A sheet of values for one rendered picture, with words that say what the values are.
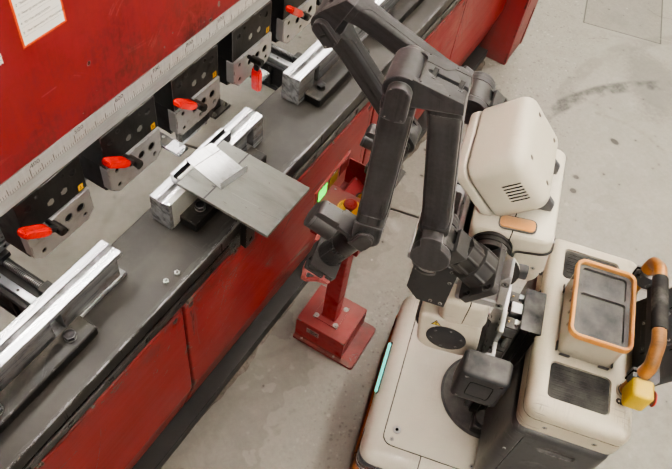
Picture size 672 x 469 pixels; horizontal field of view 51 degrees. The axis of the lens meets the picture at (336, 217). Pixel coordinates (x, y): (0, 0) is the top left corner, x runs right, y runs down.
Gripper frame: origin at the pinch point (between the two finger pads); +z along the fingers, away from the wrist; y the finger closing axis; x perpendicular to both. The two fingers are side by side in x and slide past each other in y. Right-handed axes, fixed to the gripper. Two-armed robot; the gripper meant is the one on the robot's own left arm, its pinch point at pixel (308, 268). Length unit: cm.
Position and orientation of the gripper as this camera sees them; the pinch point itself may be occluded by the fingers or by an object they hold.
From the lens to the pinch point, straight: 156.9
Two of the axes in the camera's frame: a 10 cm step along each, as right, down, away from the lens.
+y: -3.0, 7.3, -6.1
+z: -5.2, 4.1, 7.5
